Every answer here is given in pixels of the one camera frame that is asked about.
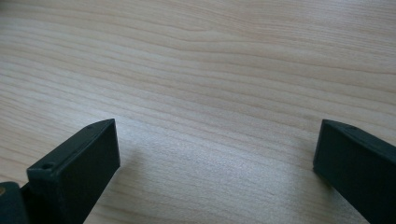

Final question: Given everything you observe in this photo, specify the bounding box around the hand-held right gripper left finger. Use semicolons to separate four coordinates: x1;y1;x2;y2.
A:
20;118;121;224

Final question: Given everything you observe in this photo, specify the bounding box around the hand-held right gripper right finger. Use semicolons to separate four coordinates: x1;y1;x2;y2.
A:
312;119;396;224

